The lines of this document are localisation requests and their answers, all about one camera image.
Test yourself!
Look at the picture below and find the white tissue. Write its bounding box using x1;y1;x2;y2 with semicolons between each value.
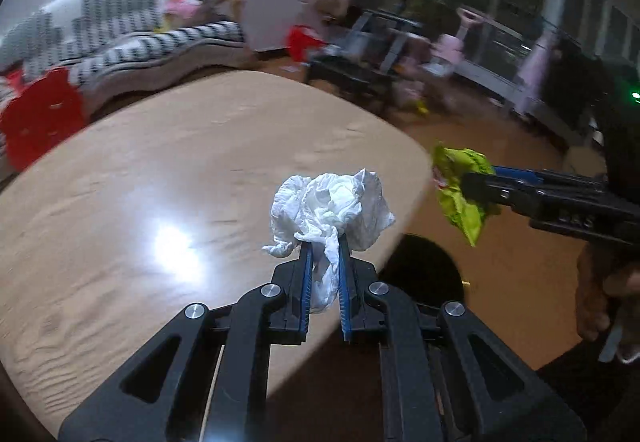
262;167;396;313

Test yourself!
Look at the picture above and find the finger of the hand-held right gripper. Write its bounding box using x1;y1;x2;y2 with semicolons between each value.
491;165;603;189
459;171;543;219

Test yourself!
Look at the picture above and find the person's right hand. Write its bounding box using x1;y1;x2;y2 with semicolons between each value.
574;246;640;364

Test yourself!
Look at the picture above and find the dark side table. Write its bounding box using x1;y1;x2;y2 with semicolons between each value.
305;8;430;115

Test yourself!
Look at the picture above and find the pink hanging garment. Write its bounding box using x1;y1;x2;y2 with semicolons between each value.
519;29;558;109

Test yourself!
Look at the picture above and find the red plastic chair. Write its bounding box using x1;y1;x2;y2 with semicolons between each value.
0;66;87;171

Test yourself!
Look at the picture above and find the black trash bin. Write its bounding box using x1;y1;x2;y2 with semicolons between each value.
379;233;467;310

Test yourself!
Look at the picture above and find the black and white patterned sofa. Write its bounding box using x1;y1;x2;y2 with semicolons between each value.
0;0;249;183

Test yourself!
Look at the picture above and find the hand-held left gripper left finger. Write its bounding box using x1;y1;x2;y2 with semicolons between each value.
57;241;314;442

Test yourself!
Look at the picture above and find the green snack packet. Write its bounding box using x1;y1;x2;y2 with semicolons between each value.
430;142;497;248

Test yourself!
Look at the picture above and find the pink items heap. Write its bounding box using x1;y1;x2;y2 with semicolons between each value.
159;0;246;32

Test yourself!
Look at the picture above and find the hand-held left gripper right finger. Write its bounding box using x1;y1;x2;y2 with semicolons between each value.
339;236;589;442

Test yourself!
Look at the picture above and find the pink toy scooter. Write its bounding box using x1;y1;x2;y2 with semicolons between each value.
430;6;483;78

